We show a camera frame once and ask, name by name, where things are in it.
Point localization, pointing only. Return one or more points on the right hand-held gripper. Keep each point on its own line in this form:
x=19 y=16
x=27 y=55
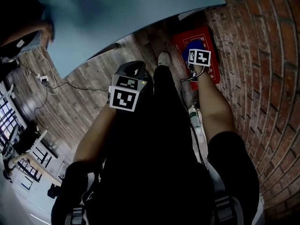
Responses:
x=199 y=57

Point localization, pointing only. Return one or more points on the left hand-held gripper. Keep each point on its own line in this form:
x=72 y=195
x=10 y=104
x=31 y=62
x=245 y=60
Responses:
x=123 y=98

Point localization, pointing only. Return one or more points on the blue wiping cloth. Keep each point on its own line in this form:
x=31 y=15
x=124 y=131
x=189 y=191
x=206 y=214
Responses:
x=191 y=49

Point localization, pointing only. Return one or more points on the red box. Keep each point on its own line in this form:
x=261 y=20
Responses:
x=185 y=39

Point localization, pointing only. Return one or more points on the person's left forearm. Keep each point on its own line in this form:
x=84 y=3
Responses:
x=93 y=135

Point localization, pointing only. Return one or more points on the person's right forearm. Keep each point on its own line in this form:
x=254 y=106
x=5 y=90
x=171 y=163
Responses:
x=215 y=107

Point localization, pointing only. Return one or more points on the person's white shoe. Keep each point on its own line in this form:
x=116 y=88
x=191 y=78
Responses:
x=164 y=58

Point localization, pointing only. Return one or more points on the person's black clothing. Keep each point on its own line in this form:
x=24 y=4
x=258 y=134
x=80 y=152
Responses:
x=152 y=149

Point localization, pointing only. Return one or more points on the clear bottle green label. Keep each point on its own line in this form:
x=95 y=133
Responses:
x=194 y=118

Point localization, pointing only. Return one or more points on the white power strip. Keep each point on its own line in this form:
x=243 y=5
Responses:
x=44 y=78

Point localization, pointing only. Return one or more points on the light blue table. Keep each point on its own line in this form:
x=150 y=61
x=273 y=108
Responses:
x=112 y=13

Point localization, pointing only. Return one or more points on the black framed window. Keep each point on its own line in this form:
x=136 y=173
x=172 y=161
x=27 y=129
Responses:
x=8 y=118

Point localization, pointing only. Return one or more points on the white stool frame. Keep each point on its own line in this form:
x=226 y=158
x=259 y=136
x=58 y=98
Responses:
x=38 y=153

